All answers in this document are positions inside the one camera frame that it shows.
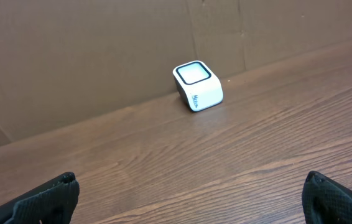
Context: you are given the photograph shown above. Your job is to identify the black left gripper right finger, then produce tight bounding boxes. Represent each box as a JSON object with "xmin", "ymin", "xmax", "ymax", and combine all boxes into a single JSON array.
[{"xmin": 302, "ymin": 170, "xmax": 352, "ymax": 224}]

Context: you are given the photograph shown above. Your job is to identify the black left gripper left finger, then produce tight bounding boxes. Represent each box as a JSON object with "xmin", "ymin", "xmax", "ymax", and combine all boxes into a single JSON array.
[{"xmin": 0, "ymin": 172, "xmax": 80, "ymax": 224}]

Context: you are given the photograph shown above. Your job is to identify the white barcode scanner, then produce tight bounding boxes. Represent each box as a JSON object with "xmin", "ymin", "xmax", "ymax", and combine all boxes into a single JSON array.
[{"xmin": 172, "ymin": 60, "xmax": 223, "ymax": 112}]

